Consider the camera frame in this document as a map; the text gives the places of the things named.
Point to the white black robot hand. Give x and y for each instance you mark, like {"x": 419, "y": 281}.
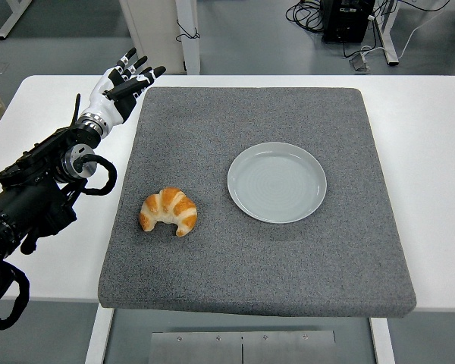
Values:
{"x": 98, "y": 96}

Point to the golden croissant bread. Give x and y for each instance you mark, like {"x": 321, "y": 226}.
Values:
{"x": 170, "y": 206}

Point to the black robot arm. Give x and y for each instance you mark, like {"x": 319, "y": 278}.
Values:
{"x": 22, "y": 201}

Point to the round grey plate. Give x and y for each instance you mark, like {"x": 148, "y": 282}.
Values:
{"x": 277, "y": 182}

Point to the grey metal plate with screws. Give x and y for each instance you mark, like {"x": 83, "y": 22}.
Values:
{"x": 212, "y": 349}

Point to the white cabinet panel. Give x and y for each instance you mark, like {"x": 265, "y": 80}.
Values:
{"x": 151, "y": 34}

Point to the grey fabric mat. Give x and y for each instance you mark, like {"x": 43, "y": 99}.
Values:
{"x": 250, "y": 258}

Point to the white table leg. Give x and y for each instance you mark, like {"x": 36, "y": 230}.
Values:
{"x": 382, "y": 341}
{"x": 98, "y": 337}

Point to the black computer case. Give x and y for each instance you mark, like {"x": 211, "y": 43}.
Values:
{"x": 345, "y": 22}

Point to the grey foot pedal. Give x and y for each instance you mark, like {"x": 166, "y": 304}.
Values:
{"x": 360, "y": 63}

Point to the white square post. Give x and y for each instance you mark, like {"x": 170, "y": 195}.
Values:
{"x": 191, "y": 57}

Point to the white desk leg frame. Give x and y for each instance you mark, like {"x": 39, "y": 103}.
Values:
{"x": 13, "y": 19}
{"x": 387, "y": 34}

